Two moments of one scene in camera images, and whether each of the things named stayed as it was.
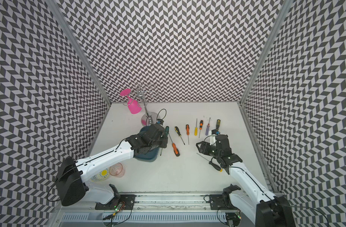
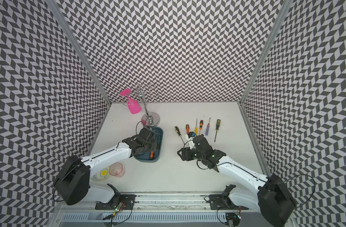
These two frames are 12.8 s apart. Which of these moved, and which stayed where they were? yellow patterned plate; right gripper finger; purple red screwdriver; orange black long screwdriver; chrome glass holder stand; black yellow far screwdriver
Moved: orange black long screwdriver; right gripper finger
Stayed: black yellow far screwdriver; yellow patterned plate; purple red screwdriver; chrome glass holder stand
